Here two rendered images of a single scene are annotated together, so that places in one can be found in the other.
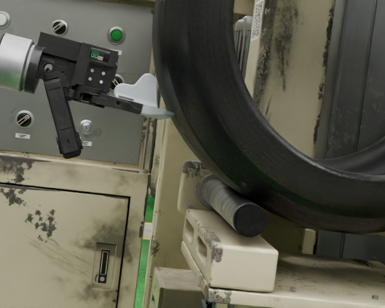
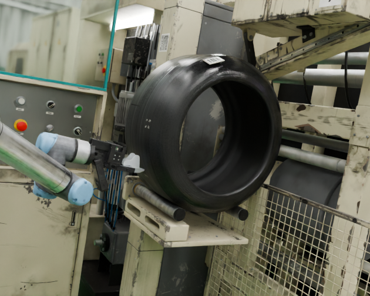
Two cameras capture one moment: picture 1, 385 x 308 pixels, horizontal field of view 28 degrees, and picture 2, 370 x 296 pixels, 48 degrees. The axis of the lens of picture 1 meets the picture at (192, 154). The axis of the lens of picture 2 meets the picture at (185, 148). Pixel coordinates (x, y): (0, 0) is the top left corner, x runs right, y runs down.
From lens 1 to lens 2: 62 cm
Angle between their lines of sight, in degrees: 25
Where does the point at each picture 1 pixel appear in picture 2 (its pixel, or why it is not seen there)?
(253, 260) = (180, 229)
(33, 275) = (39, 225)
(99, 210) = not seen: hidden behind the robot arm
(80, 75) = (111, 158)
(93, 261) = (69, 216)
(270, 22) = not seen: hidden behind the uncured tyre
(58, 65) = (99, 152)
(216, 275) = (167, 237)
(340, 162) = (192, 176)
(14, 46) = (84, 147)
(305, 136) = not seen: hidden behind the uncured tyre
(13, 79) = (83, 161)
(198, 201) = (132, 194)
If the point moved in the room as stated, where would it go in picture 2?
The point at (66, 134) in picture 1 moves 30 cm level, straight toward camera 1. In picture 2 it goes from (103, 182) to (146, 209)
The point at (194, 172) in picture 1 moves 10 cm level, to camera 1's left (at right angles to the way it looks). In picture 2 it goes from (131, 181) to (107, 180)
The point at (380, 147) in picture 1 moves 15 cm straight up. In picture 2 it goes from (207, 170) to (212, 134)
